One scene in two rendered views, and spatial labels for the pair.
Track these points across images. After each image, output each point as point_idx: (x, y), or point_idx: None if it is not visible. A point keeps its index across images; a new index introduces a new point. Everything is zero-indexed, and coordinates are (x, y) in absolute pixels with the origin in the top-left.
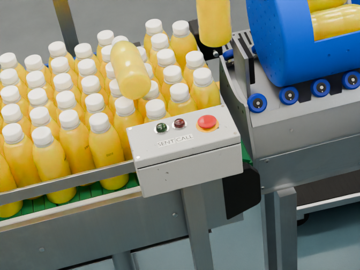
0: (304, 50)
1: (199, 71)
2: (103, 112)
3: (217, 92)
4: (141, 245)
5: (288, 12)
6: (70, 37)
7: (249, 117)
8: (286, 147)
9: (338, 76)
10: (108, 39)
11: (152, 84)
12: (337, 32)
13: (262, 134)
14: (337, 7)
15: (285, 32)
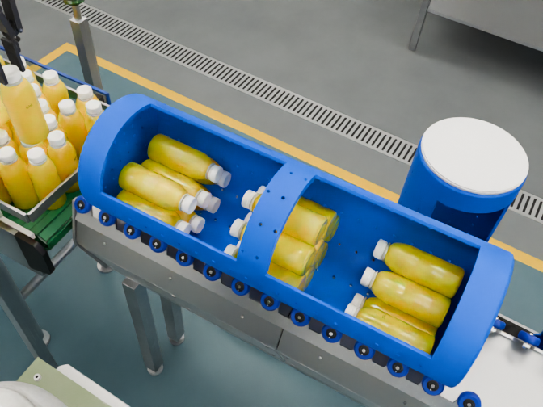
0: (91, 192)
1: (35, 149)
2: None
3: (42, 174)
4: None
5: (87, 154)
6: (83, 59)
7: (73, 210)
8: (98, 252)
9: None
10: (46, 79)
11: (1, 136)
12: (145, 199)
13: (83, 229)
14: (161, 179)
15: (78, 168)
